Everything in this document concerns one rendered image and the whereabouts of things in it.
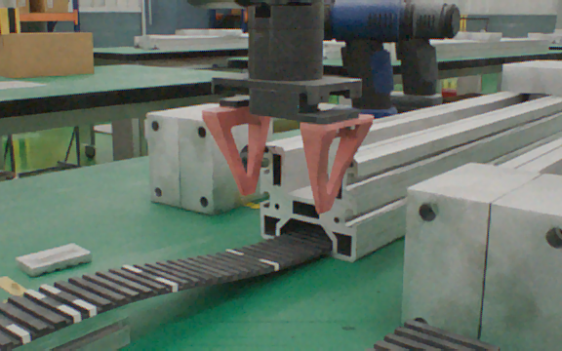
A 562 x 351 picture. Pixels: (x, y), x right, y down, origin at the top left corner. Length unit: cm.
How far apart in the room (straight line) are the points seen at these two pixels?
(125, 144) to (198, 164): 222
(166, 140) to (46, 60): 181
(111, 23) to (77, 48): 1001
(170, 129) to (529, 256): 41
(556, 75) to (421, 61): 22
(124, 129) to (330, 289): 241
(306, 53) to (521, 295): 23
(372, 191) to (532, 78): 55
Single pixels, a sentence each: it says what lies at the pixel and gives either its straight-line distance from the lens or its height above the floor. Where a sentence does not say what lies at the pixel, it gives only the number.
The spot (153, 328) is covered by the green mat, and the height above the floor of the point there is 78.
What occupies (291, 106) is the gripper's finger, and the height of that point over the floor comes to 91.
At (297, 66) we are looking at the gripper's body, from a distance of 48.
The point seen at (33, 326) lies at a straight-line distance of 36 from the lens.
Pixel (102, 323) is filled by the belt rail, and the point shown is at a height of 80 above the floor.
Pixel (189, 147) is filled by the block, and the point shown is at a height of 85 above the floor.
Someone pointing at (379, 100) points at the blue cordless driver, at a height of 86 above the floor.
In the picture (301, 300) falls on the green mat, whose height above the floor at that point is 78.
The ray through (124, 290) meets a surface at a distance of 40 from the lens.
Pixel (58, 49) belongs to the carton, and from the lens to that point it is 248.
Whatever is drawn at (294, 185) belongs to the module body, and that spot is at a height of 83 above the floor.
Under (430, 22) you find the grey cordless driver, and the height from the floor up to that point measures 97.
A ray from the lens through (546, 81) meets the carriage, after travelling 103.
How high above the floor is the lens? 97
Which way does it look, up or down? 13 degrees down
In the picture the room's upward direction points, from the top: straight up
